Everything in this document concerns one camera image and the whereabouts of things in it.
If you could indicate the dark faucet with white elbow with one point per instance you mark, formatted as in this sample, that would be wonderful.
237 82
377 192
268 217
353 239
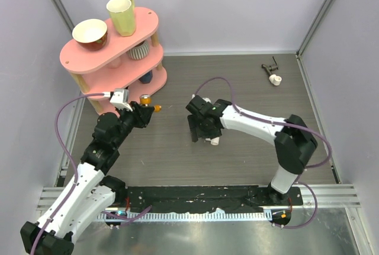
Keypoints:
269 69

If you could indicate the orange faucet with chrome knob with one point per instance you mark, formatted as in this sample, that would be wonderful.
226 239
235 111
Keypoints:
146 100

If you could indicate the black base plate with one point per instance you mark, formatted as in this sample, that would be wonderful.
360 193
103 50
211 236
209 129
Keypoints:
202 199

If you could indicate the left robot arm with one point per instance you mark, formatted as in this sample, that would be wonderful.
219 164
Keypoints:
91 190

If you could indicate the pink three-tier shelf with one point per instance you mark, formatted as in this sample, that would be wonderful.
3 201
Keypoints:
133 62

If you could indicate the dark blue mug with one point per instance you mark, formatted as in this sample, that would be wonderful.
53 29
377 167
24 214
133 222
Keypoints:
146 78

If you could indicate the yellow-green mug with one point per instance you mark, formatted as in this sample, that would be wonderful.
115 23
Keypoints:
122 16

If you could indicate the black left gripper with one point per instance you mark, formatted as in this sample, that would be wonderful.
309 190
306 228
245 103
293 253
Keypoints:
141 114

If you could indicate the pink cup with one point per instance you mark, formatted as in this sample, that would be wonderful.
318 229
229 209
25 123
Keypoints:
115 63

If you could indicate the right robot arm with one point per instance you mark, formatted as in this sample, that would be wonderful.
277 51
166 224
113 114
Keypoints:
294 143

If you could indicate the slotted cable duct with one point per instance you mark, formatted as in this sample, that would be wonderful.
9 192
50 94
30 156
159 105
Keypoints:
217 216

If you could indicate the white PVC elbow fitting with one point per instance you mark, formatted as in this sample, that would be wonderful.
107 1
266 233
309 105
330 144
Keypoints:
213 141

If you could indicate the striped grey bowl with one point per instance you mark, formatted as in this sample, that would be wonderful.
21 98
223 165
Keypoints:
140 51

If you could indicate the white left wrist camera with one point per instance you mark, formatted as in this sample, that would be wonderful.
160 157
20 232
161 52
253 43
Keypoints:
120 99

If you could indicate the red bowl white inside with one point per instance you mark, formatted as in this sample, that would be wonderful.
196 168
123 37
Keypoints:
91 34

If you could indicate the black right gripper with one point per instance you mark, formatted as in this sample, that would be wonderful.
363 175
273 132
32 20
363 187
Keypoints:
195 122

